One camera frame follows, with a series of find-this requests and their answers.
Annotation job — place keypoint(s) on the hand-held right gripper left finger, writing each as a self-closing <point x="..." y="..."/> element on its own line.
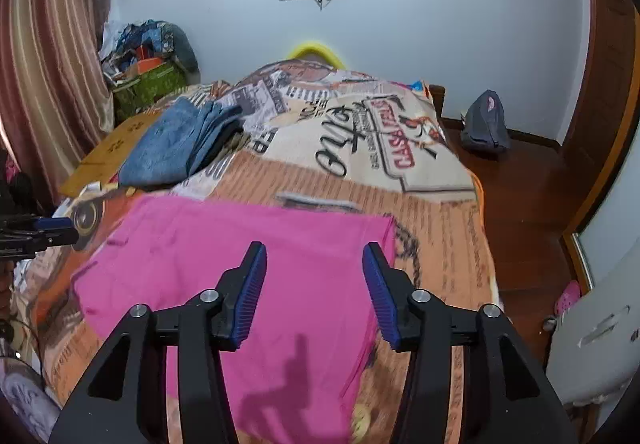
<point x="248" y="296"/>

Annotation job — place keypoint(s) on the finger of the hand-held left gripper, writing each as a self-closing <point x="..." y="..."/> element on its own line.
<point x="55" y="240"/>
<point x="52" y="223"/>

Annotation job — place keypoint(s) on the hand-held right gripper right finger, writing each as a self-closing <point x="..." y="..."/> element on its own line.
<point x="380" y="296"/>

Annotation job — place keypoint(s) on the pink pants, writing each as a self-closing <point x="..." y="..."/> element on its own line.
<point x="280" y="264"/>

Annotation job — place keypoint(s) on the flat brown cardboard box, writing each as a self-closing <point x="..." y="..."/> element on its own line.
<point x="107" y="148"/>

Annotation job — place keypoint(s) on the stack of folded blue jeans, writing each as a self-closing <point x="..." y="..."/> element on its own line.
<point x="172" y="143"/>

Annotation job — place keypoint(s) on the printed blanket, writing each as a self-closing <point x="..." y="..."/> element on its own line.
<point x="350" y="148"/>

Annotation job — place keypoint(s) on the grey patterned cloth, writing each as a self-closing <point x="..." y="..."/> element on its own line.
<point x="22" y="396"/>

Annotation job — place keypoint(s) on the striped brown curtain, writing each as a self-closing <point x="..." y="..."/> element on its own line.
<point x="47" y="58"/>

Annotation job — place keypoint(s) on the pink slipper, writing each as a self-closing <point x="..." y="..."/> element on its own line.
<point x="569" y="298"/>

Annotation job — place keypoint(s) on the grey backpack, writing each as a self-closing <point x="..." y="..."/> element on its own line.
<point x="485" y="123"/>

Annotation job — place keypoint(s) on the yellow curved object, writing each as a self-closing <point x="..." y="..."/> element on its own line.
<point x="316" y="48"/>

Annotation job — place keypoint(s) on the wooden bed frame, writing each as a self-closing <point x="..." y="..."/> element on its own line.
<point x="437" y="98"/>

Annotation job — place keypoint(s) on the brown wooden door frame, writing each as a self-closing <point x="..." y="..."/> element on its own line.
<point x="602" y="88"/>

